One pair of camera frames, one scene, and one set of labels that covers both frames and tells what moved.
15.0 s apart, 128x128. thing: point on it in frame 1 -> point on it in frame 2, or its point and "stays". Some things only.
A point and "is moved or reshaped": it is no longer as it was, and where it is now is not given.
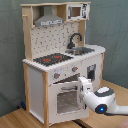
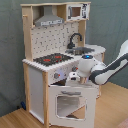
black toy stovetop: x=53 y=59 stays
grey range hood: x=48 y=18 stays
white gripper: x=84 y=86 -> x=73 y=76
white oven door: x=63 y=103 is moved or reshaped
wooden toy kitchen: x=59 y=56 stays
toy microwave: x=78 y=11 stays
